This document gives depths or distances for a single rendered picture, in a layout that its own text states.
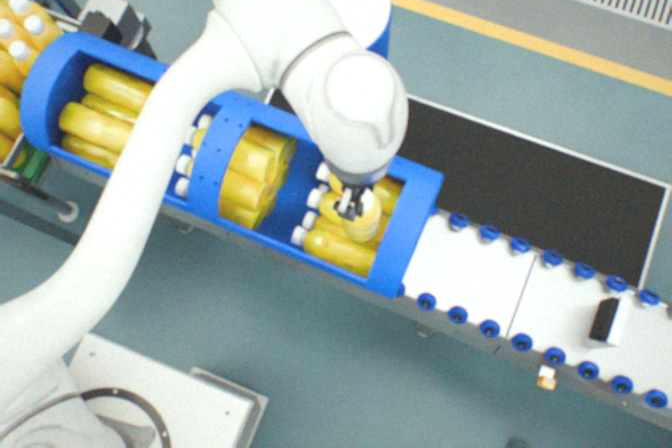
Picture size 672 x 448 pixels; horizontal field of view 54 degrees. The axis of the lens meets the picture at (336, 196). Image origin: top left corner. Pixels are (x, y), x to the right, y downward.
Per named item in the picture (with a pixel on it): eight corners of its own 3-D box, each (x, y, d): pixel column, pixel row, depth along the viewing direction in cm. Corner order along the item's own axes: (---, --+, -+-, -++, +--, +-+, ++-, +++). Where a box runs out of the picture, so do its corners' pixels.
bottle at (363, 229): (335, 220, 125) (330, 194, 107) (365, 199, 126) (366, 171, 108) (356, 250, 123) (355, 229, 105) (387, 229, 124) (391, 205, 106)
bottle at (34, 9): (67, 53, 174) (33, 16, 156) (41, 55, 174) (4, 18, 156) (68, 29, 176) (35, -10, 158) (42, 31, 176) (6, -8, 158)
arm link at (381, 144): (422, 146, 77) (357, 63, 80) (437, 92, 62) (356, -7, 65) (347, 197, 76) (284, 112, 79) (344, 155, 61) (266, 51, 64)
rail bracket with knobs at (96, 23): (110, 67, 173) (95, 48, 163) (86, 57, 174) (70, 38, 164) (128, 35, 175) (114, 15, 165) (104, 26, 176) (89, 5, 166)
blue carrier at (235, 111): (390, 309, 148) (399, 287, 121) (56, 166, 160) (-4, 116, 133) (435, 198, 156) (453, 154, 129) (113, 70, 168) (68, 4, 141)
